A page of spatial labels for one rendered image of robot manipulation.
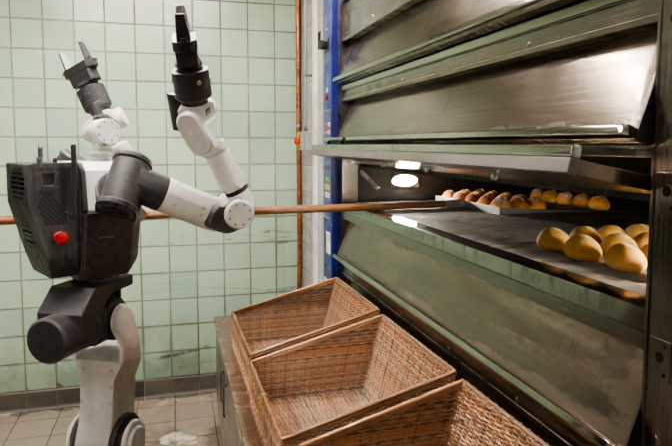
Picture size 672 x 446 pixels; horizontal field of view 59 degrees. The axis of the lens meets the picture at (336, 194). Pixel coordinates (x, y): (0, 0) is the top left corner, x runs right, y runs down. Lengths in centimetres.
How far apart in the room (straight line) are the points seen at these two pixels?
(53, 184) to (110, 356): 52
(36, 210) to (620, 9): 131
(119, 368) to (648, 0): 150
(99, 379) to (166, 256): 178
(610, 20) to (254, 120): 261
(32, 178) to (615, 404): 132
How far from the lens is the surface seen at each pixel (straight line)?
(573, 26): 124
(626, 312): 113
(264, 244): 356
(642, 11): 111
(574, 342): 128
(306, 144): 320
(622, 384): 118
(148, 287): 357
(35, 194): 159
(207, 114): 151
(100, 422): 186
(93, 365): 183
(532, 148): 106
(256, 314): 264
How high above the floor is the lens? 144
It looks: 5 degrees down
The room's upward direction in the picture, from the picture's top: straight up
